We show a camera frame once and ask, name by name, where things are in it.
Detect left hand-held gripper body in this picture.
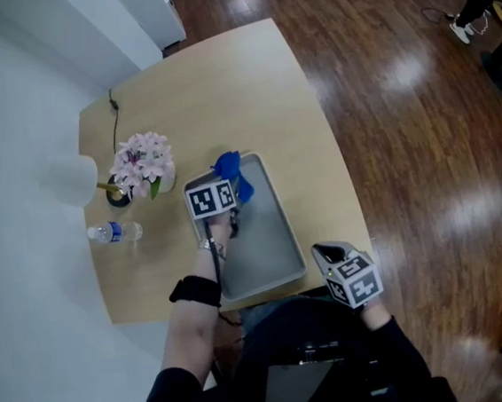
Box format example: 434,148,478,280
184,177,244,244

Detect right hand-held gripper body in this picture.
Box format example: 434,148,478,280
310,236,387,313

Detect blue cloth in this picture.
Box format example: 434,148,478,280
208,148,256,208

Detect grey rectangular tray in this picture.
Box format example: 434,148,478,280
179,147,310,305

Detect person's left forearm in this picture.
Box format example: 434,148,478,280
148,240,243,396

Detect person's right forearm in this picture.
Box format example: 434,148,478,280
357,294,429,383

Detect person's left hand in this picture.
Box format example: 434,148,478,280
202,213,236,251

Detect person's black clothing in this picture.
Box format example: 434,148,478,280
106,280,461,402

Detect pink flowers in white pot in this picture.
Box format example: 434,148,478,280
106,129,180,206

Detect black wristband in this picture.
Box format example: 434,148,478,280
167,272,224,314

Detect clear water bottle blue label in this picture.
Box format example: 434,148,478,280
86,217,145,248

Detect grey chest-mounted device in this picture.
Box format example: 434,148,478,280
258,358,341,402

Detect white shade table lamp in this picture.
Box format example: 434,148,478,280
35,147,135,217

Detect white cabinet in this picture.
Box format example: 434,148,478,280
59,0,192,80

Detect silver wrist bracelet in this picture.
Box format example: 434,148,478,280
197,237,228,264

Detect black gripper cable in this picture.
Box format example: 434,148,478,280
202,217,224,287

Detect black lamp cable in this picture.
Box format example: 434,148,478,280
106,88,125,156

